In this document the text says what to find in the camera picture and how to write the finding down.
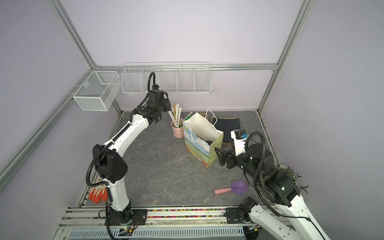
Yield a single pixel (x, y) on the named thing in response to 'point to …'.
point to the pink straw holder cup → (178, 132)
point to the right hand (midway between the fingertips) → (224, 146)
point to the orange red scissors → (98, 193)
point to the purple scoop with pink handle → (239, 187)
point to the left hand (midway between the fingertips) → (168, 102)
